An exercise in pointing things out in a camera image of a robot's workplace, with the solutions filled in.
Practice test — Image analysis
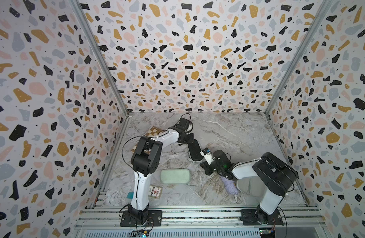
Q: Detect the wooden chessboard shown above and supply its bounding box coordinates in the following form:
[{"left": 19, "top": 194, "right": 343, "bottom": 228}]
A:
[{"left": 131, "top": 126, "right": 165, "bottom": 154}]

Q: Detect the small teal block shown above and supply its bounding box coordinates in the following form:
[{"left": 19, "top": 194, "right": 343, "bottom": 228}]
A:
[{"left": 127, "top": 192, "right": 134, "bottom": 200}]

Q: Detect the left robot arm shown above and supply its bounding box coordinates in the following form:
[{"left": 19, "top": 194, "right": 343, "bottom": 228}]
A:
[{"left": 128, "top": 117, "right": 194, "bottom": 218}]

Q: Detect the lilac folded umbrella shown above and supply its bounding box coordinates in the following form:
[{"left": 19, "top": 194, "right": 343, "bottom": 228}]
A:
[{"left": 220, "top": 176, "right": 239, "bottom": 195}]

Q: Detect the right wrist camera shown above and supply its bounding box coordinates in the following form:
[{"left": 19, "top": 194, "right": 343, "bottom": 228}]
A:
[{"left": 200, "top": 148, "right": 214, "bottom": 165}]

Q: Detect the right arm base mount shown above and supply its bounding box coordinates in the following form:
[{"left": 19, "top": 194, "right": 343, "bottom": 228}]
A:
[{"left": 240, "top": 209, "right": 285, "bottom": 226}]

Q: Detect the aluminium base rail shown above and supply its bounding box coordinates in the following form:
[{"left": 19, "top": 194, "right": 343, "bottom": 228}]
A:
[{"left": 72, "top": 205, "right": 331, "bottom": 238}]

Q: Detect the mint green zippered sleeve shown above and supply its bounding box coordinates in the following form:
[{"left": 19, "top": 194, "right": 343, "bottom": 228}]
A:
[{"left": 160, "top": 169, "right": 191, "bottom": 184}]

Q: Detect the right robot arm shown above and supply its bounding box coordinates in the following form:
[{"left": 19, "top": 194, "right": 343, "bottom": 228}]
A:
[{"left": 200, "top": 148, "right": 299, "bottom": 220}]

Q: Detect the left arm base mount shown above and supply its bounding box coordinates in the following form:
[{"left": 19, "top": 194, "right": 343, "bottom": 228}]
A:
[{"left": 120, "top": 210, "right": 163, "bottom": 228}]

